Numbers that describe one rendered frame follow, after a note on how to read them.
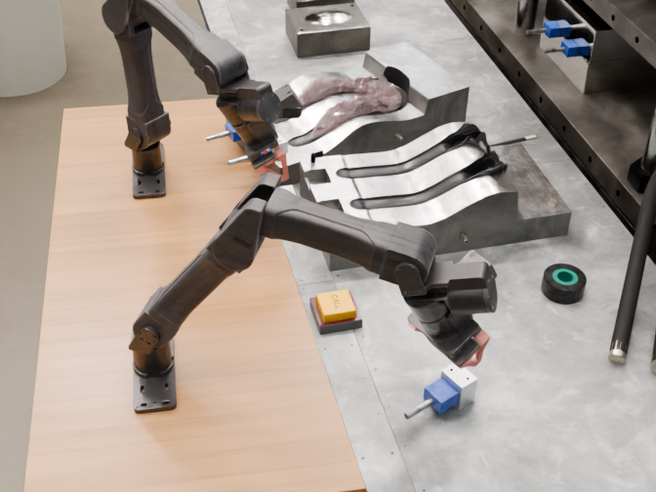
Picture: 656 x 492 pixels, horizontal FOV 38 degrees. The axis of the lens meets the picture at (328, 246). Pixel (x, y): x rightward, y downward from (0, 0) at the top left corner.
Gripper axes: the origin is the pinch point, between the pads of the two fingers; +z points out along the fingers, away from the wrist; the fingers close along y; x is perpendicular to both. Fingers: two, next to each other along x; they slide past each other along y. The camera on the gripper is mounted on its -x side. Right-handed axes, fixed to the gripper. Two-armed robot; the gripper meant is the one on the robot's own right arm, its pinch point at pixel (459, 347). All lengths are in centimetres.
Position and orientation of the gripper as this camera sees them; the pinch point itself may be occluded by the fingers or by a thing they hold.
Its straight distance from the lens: 153.0
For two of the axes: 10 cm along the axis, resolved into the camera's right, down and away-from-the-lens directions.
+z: 3.9, 5.0, 7.8
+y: -6.0, -5.1, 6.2
